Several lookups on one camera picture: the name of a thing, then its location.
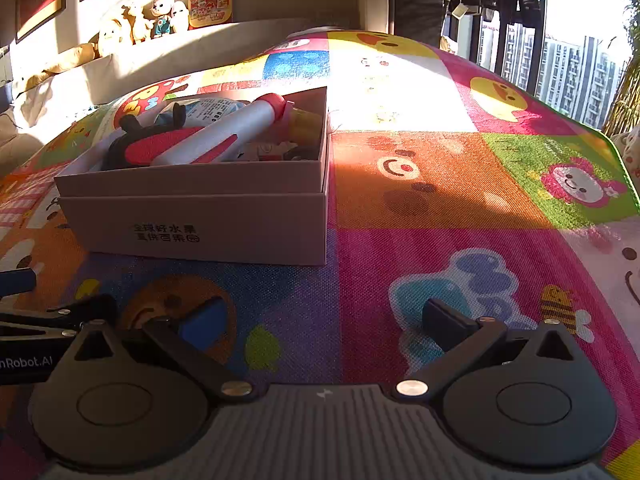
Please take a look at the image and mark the small white figurine toy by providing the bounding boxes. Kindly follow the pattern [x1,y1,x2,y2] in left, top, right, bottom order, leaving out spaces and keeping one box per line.
[240,142,296,162]

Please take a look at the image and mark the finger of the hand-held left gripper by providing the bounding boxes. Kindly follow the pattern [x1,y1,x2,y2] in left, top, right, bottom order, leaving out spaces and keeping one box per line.
[0,294,119,345]
[0,268,37,295]

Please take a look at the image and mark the white round plush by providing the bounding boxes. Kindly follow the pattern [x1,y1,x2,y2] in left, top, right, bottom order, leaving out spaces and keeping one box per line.
[170,1,191,31]

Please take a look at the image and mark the blue tissue packet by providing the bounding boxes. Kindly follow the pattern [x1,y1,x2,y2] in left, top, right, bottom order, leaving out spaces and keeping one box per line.
[154,98,251,128]

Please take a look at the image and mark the doll in green overalls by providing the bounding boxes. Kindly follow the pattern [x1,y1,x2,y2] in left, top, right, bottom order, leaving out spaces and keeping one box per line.
[150,0,176,39]

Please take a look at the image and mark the pink cardboard box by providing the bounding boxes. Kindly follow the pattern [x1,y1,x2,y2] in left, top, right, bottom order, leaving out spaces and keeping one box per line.
[54,86,331,267]

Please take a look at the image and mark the white red toy rocket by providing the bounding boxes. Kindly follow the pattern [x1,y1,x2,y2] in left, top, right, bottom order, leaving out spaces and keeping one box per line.
[117,92,303,167]

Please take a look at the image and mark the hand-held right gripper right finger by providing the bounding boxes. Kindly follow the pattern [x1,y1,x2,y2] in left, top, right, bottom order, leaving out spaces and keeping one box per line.
[392,298,576,400]

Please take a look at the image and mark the black plush toy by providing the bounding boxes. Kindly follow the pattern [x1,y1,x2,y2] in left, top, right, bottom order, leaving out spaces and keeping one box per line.
[102,114,166,171]

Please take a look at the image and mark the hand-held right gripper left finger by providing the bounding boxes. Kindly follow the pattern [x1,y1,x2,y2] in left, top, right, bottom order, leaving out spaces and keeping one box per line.
[75,296,257,402]

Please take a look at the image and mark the tall green plant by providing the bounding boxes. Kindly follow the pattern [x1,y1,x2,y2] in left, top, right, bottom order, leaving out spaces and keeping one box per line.
[600,0,640,137]

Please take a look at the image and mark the dark curtain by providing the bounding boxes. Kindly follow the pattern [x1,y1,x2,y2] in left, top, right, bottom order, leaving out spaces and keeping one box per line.
[395,0,446,49]

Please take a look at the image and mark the yellow deer plush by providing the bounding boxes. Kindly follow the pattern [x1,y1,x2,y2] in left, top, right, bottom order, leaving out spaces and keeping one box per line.
[122,2,154,44]

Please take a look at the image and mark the grey sofa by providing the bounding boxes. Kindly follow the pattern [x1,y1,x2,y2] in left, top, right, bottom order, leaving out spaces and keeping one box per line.
[0,17,361,171]

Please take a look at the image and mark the yellow duck plush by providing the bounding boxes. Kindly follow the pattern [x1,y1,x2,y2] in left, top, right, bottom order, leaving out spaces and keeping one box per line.
[97,17,133,59]

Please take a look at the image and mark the glass window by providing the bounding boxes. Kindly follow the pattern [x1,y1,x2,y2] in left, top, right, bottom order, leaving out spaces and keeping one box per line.
[450,0,636,131]

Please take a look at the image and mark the colourful printed play mat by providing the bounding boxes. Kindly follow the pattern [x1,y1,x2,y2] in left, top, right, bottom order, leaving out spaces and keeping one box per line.
[0,30,640,480]

